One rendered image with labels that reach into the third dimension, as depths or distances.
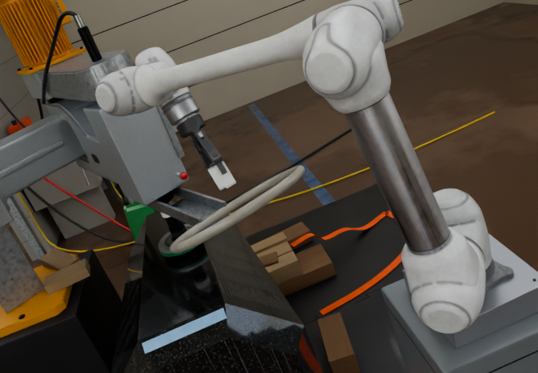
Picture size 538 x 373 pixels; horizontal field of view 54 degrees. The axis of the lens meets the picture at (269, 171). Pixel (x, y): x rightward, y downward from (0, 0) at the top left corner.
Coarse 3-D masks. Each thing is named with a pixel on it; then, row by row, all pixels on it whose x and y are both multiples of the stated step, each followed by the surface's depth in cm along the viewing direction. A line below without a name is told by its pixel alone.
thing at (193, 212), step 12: (180, 192) 219; (192, 192) 208; (156, 204) 214; (180, 204) 213; (192, 204) 209; (204, 204) 204; (216, 204) 194; (180, 216) 198; (192, 216) 187; (204, 216) 195
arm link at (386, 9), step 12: (360, 0) 111; (372, 0) 111; (384, 0) 110; (396, 0) 112; (324, 12) 117; (372, 12) 108; (384, 12) 109; (396, 12) 110; (384, 24) 110; (396, 24) 110; (384, 36) 111
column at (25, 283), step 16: (0, 240) 234; (0, 256) 235; (16, 256) 239; (0, 272) 236; (16, 272) 240; (32, 272) 244; (0, 288) 236; (16, 288) 241; (32, 288) 245; (0, 304) 238; (16, 304) 241
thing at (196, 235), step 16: (288, 176) 153; (256, 192) 188; (272, 192) 147; (224, 208) 189; (240, 208) 145; (256, 208) 145; (208, 224) 185; (224, 224) 144; (176, 240) 170; (192, 240) 148
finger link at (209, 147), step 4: (204, 132) 139; (196, 136) 138; (204, 136) 139; (200, 140) 138; (204, 140) 138; (208, 140) 138; (204, 144) 138; (208, 144) 138; (212, 144) 138; (204, 148) 137; (208, 148) 137; (212, 148) 137; (208, 152) 137; (212, 152) 137; (216, 152) 136; (212, 156) 136; (220, 156) 136; (212, 160) 136
